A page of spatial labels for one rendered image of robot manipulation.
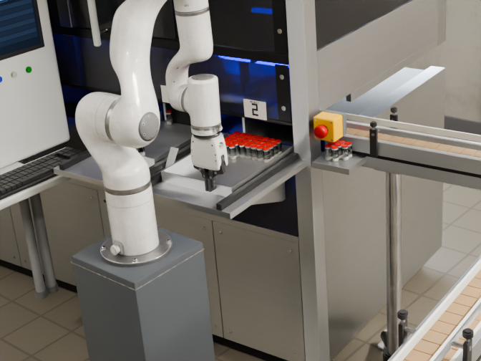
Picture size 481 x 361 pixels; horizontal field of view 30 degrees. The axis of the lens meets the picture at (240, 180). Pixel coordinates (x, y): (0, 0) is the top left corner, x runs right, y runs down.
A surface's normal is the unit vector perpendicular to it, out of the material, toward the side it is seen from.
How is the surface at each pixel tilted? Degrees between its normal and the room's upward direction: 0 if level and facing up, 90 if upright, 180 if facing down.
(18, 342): 0
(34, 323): 0
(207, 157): 90
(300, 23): 90
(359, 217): 90
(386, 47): 90
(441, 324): 0
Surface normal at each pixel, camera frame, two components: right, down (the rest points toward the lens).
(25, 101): 0.74, 0.22
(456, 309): -0.07, -0.91
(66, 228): -0.58, 0.38
